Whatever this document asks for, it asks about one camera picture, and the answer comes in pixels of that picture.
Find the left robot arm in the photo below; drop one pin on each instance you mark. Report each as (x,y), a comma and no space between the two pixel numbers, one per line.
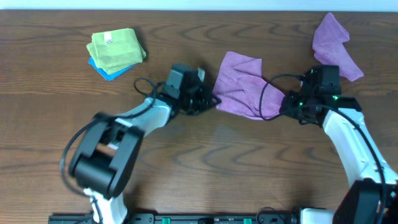
(106,155)

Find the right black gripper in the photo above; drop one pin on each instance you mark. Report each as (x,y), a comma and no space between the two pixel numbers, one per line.
(287,106)

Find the purple cloth with tag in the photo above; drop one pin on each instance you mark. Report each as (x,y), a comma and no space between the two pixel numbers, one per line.
(242,89)

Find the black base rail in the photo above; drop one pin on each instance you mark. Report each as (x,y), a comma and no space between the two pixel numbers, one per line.
(149,218)

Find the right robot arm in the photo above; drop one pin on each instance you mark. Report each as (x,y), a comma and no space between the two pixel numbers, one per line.
(372,194)

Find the blue folded cloth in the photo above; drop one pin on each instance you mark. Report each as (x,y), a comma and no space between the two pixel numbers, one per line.
(107,76)

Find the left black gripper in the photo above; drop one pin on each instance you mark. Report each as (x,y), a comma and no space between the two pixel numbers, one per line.
(203,99)

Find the purple crumpled cloth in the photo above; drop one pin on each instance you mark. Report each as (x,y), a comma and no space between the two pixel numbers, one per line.
(328,47)

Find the green folded cloth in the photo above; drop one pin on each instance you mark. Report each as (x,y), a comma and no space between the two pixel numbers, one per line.
(113,51)

